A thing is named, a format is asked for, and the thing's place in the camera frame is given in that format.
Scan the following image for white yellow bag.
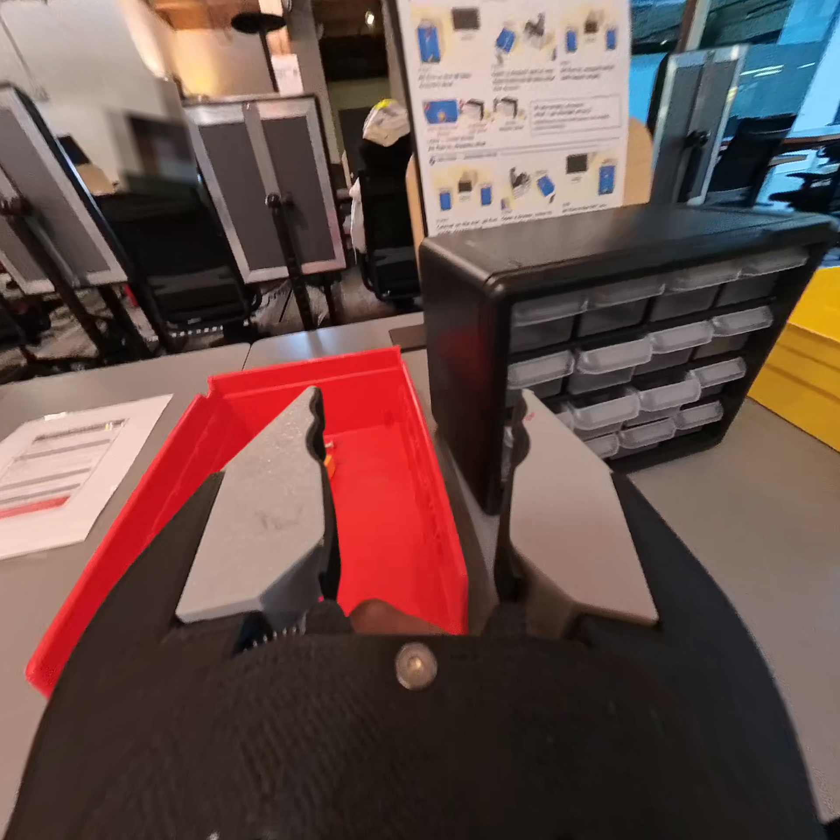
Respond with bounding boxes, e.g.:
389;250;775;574
362;98;412;143

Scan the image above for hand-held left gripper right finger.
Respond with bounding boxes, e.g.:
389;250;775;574
493;389;659;636

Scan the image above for grey metal framed panel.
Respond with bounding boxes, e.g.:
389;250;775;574
185;95;349;284
648;46;750;206
0;84;130;291

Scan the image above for printed paper sheet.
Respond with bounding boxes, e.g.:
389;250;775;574
0;394;174;560

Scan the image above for yellow plastic bin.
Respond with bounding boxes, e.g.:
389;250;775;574
748;266;840;454

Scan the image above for black floor lamp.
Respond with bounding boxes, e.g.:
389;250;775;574
231;11;287;94

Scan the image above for black chair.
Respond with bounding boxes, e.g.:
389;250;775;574
358;134;422;304

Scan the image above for black drawer cabinet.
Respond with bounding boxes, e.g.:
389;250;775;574
419;206;839;516

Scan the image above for illustrated instruction poster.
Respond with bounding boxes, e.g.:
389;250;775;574
397;0;632;237

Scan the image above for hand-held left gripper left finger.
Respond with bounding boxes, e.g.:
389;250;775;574
175;386;341;624

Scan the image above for red plastic bin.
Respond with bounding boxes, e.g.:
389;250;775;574
26;346;471;697

